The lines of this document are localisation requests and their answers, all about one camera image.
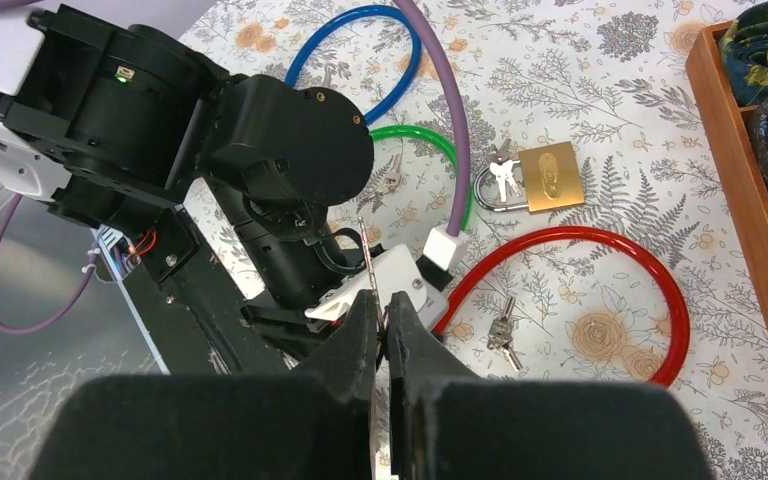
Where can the silver padlock keys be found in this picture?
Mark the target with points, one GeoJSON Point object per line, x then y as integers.
{"type": "Point", "coordinates": [500, 335]}

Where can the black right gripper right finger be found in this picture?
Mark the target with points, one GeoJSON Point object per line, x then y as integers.
{"type": "Point", "coordinates": [446, 422]}

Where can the thin silver key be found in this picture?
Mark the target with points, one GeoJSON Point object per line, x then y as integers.
{"type": "Point", "coordinates": [365, 246]}

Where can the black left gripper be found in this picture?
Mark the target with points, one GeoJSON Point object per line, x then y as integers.
{"type": "Point", "coordinates": [289, 330]}

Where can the brass padlock with label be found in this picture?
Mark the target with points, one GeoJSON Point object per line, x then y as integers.
{"type": "Point", "coordinates": [549, 178]}

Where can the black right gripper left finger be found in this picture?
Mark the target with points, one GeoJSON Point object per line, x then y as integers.
{"type": "Point", "coordinates": [311, 422]}

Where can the green lock keys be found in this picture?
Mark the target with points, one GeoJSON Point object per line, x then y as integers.
{"type": "Point", "coordinates": [385, 182]}

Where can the red cable lock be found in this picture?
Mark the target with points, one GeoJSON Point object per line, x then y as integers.
{"type": "Point", "coordinates": [589, 304]}

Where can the label padlock keys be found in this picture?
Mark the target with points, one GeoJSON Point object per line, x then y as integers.
{"type": "Point", "coordinates": [502, 168]}

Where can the rolled blue yellow tie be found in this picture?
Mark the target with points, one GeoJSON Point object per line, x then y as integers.
{"type": "Point", "coordinates": [744, 55]}

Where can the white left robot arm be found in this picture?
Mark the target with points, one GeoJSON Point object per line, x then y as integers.
{"type": "Point", "coordinates": [111, 126]}

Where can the wooden compartment tray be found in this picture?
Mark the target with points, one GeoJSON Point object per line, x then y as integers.
{"type": "Point", "coordinates": [724, 124]}

